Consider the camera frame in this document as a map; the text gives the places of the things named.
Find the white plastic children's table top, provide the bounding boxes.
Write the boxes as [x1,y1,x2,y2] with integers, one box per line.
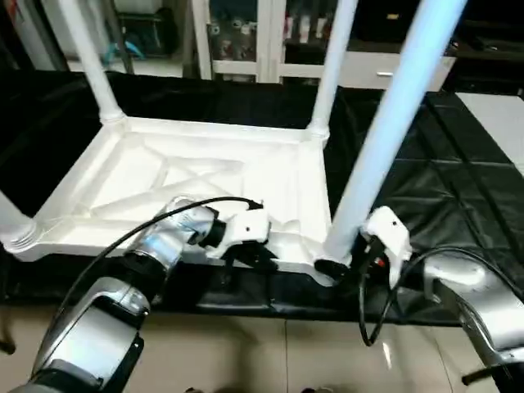
[16,115,345,283]

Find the black plastic work mat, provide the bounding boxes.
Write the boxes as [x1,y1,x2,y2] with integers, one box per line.
[0,70,524,324]

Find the black metal table leg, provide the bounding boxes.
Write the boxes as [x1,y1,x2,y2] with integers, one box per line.
[460,367,496,386]
[0,327,16,355]

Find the white side table board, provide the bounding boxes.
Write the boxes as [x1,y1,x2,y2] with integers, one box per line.
[454,92,524,177]

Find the white low drawer unit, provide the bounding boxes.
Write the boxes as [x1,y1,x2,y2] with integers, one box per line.
[340,51,455,91]

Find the white glass door cabinet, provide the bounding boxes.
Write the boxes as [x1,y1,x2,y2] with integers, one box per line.
[190,0,361,83]

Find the teal plastic object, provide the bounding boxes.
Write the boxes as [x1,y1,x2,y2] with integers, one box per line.
[102,41,147,62]

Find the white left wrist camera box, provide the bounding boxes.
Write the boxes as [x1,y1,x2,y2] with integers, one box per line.
[205,209,271,259]

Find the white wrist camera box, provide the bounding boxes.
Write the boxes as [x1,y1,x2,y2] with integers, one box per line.
[360,206,412,287]
[205,209,271,259]

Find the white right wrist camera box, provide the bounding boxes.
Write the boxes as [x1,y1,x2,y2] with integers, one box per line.
[360,206,412,287]

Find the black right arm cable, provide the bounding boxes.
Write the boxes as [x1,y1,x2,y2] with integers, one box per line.
[358,246,508,346]

